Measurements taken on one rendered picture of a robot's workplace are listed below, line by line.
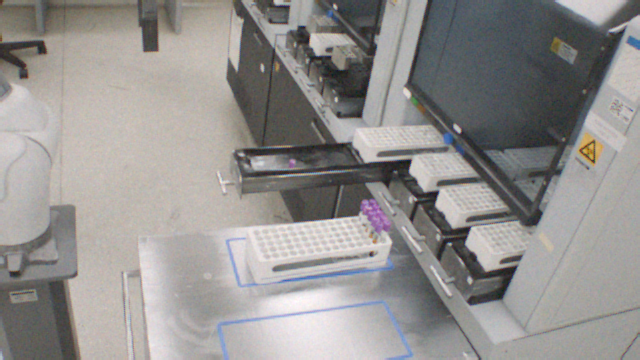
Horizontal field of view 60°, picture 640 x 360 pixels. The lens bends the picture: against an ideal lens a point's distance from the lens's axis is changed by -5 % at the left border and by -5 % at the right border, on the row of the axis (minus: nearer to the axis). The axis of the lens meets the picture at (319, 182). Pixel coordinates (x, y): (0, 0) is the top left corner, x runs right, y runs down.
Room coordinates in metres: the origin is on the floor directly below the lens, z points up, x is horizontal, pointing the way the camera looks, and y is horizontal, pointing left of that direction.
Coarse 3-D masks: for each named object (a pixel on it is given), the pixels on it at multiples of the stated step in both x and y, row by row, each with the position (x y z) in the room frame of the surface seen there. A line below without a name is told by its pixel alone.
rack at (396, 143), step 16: (368, 128) 1.47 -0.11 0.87; (384, 128) 1.49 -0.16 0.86; (400, 128) 1.52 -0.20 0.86; (416, 128) 1.54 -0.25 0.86; (432, 128) 1.55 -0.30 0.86; (368, 144) 1.38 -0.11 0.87; (384, 144) 1.41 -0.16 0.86; (400, 144) 1.42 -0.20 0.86; (416, 144) 1.44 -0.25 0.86; (432, 144) 1.46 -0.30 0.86; (448, 144) 1.48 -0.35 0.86; (368, 160) 1.37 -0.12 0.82; (384, 160) 1.39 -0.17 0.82
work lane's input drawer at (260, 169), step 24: (312, 144) 1.41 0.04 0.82; (336, 144) 1.44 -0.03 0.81; (240, 168) 1.24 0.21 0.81; (264, 168) 1.27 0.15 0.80; (288, 168) 1.27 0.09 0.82; (312, 168) 1.29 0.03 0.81; (336, 168) 1.32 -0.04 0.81; (360, 168) 1.35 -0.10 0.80; (384, 168) 1.38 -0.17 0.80; (408, 168) 1.41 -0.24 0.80; (240, 192) 1.21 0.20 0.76
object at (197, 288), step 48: (144, 240) 0.89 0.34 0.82; (192, 240) 0.92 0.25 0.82; (240, 240) 0.95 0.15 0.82; (144, 288) 0.76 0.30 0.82; (192, 288) 0.79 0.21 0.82; (240, 288) 0.81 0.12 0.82; (288, 288) 0.84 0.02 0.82; (336, 288) 0.86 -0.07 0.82; (384, 288) 0.89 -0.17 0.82; (432, 288) 0.91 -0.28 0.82; (144, 336) 0.88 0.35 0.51; (192, 336) 0.67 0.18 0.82; (240, 336) 0.69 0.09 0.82; (288, 336) 0.71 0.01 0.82; (336, 336) 0.73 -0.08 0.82; (384, 336) 0.76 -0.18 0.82; (432, 336) 0.78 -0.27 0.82
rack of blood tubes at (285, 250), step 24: (264, 240) 0.90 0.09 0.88; (288, 240) 0.92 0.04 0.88; (312, 240) 0.93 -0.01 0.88; (336, 240) 0.94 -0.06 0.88; (360, 240) 0.95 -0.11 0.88; (264, 264) 0.84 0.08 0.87; (288, 264) 0.90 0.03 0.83; (312, 264) 0.91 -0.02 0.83; (336, 264) 0.91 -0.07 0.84; (360, 264) 0.93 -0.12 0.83; (384, 264) 0.96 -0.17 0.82
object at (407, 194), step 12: (396, 180) 1.34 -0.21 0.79; (408, 180) 1.32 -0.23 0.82; (396, 192) 1.33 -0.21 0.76; (408, 192) 1.28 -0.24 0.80; (420, 192) 1.27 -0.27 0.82; (432, 192) 1.28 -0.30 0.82; (396, 204) 1.30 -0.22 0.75; (408, 204) 1.27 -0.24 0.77; (420, 204) 1.26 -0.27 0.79; (408, 216) 1.25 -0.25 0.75
